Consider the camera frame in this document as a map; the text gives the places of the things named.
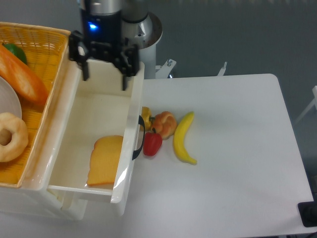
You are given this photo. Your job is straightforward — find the white upper drawer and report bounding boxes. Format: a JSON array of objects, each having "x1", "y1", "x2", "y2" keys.
[{"x1": 49, "y1": 60, "x2": 145, "y2": 205}]

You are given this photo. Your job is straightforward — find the green toy pepper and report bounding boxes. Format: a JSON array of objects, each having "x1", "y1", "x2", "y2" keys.
[{"x1": 2, "y1": 43, "x2": 28, "y2": 65}]

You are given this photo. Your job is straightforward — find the white frame at right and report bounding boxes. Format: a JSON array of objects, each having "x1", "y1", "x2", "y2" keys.
[{"x1": 294, "y1": 86, "x2": 317, "y2": 124}]

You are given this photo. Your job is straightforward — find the black drawer handle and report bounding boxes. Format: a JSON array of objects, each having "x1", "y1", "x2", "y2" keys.
[{"x1": 132, "y1": 115, "x2": 146, "y2": 160}]

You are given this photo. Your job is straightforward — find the orange toy baguette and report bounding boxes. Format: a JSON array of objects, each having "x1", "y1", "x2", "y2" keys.
[{"x1": 0, "y1": 45, "x2": 49, "y2": 106}]

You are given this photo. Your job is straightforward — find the orange toy bread slice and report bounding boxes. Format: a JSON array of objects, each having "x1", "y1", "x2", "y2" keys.
[{"x1": 87, "y1": 135, "x2": 123, "y2": 186}]

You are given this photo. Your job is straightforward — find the yellow woven basket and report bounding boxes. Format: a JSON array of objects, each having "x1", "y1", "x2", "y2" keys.
[{"x1": 0, "y1": 22, "x2": 70, "y2": 188}]

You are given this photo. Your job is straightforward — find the white plate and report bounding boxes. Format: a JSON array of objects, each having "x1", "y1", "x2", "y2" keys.
[{"x1": 0, "y1": 77, "x2": 22, "y2": 119}]

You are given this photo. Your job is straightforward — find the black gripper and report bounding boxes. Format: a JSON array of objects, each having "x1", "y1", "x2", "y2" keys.
[{"x1": 68, "y1": 9, "x2": 139, "y2": 91}]

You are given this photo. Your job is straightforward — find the orange toy croissant bun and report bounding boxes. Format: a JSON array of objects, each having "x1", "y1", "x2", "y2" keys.
[{"x1": 150, "y1": 111, "x2": 177, "y2": 140}]

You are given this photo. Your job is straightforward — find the yellow toy pepper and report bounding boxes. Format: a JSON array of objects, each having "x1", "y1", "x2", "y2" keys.
[{"x1": 141, "y1": 107, "x2": 154, "y2": 131}]

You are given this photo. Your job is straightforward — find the white table clamp bracket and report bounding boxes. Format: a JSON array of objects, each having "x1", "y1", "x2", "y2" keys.
[{"x1": 217, "y1": 61, "x2": 227, "y2": 76}]

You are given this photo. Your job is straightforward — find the black device at edge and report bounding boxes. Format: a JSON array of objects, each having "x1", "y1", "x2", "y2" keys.
[{"x1": 298, "y1": 201, "x2": 317, "y2": 228}]

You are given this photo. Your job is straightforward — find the beige toy donut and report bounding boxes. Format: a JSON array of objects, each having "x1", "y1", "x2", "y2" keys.
[{"x1": 0, "y1": 113, "x2": 28, "y2": 162}]

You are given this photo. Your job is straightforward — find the yellow toy banana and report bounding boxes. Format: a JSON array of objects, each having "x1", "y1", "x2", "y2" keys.
[{"x1": 173, "y1": 112, "x2": 197, "y2": 165}]

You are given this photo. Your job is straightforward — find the red toy pepper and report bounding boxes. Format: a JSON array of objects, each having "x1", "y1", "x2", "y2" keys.
[{"x1": 143, "y1": 129, "x2": 162, "y2": 156}]

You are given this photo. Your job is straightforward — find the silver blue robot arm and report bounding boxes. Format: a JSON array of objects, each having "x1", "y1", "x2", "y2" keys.
[{"x1": 68, "y1": 0, "x2": 148, "y2": 90}]

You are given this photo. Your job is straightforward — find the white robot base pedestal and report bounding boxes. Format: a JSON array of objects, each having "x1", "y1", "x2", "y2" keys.
[{"x1": 122, "y1": 12, "x2": 176, "y2": 79}]

